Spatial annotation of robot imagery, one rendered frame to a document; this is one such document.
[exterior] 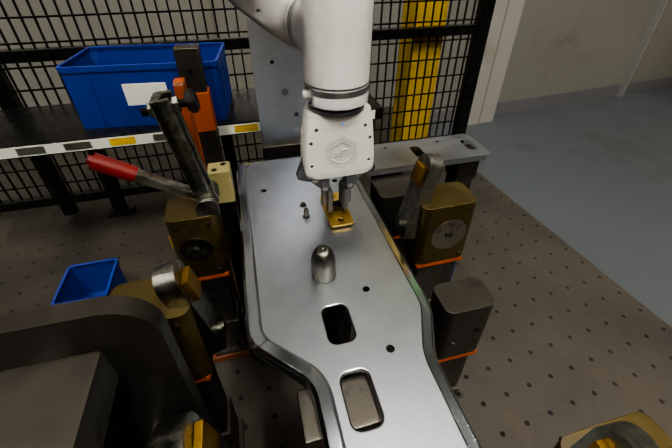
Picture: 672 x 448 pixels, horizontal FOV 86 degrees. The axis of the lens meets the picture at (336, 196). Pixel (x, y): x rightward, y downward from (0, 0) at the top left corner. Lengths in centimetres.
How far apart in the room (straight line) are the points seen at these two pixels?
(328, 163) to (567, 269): 73
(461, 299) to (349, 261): 15
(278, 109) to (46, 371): 62
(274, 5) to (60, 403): 43
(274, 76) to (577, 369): 81
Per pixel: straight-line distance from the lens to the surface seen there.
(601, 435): 35
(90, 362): 24
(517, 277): 99
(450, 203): 56
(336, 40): 43
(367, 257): 52
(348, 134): 49
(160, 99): 47
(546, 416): 81
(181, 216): 54
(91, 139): 90
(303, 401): 42
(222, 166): 61
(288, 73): 75
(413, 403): 41
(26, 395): 25
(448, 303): 50
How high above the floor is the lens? 137
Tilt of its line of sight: 36 degrees down
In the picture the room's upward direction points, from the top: straight up
